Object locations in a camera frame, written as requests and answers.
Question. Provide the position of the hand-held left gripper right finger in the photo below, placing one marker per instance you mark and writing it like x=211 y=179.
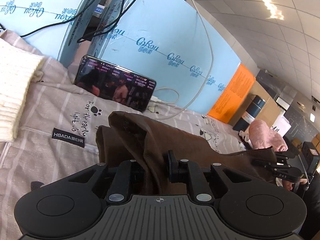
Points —
x=175 y=170

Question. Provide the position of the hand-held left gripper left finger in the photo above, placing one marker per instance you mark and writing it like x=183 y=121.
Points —
x=125 y=176

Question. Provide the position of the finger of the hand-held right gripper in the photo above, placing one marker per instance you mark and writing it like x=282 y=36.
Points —
x=287 y=156
x=287 y=173

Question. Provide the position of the brown garment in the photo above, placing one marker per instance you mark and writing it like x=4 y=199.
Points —
x=180 y=140

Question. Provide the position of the person's right hand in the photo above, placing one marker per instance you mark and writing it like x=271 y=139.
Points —
x=290 y=185

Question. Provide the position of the pink knitted sweater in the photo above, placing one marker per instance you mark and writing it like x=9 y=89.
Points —
x=267 y=136

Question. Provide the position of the white shopping bag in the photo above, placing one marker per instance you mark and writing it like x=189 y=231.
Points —
x=281 y=127

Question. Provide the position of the white folded garment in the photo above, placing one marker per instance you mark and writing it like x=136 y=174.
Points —
x=243 y=136

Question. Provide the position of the brown cardboard box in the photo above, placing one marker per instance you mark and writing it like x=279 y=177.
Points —
x=265 y=105

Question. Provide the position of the dark blue thermos bottle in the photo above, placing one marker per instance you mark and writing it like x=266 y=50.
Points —
x=250 y=112

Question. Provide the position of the orange foam board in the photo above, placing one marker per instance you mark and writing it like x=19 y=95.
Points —
x=230 y=95

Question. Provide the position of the black smartphone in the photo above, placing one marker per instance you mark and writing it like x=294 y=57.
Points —
x=115 y=83

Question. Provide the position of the grey striped bed sheet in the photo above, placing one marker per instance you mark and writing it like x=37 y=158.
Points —
x=62 y=105

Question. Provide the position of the large blue foam board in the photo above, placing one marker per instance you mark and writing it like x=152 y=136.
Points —
x=162 y=35

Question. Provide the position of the white knitted sweater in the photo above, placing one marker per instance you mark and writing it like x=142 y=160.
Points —
x=12 y=85

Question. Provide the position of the narrow light blue box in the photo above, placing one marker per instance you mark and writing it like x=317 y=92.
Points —
x=45 y=10

